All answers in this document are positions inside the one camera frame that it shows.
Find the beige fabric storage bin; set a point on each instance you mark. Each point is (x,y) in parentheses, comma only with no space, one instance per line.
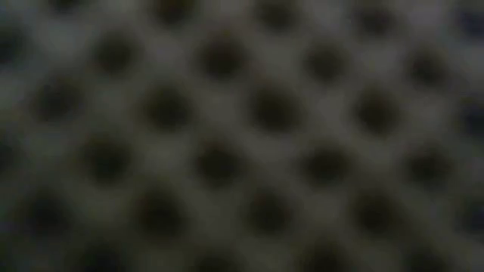
(242,136)

